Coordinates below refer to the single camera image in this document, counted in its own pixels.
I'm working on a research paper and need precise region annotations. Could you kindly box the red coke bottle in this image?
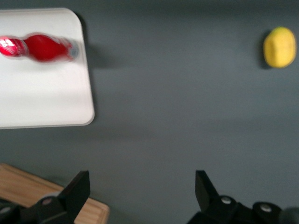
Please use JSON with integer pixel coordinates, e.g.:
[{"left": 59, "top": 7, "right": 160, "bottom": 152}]
[{"left": 0, "top": 32, "right": 79, "bottom": 64}]

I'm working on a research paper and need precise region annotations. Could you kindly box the wooden drawer cabinet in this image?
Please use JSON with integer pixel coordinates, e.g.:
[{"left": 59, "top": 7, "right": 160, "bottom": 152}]
[{"left": 0, "top": 162, "right": 111, "bottom": 224}]

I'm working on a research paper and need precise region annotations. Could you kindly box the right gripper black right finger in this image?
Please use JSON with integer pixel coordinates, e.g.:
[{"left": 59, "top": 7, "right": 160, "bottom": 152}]
[{"left": 186, "top": 170, "right": 285, "bottom": 224}]

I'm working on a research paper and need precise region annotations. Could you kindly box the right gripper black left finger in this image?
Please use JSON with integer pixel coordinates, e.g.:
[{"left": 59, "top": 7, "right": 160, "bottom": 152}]
[{"left": 0, "top": 170, "right": 91, "bottom": 224}]

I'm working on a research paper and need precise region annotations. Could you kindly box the yellow lemon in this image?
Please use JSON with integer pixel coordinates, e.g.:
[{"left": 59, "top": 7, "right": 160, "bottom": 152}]
[{"left": 263, "top": 26, "right": 298, "bottom": 69}]

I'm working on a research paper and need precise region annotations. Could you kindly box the white rectangular tray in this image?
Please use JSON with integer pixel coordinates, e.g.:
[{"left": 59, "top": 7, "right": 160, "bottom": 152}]
[{"left": 0, "top": 7, "right": 95, "bottom": 130}]

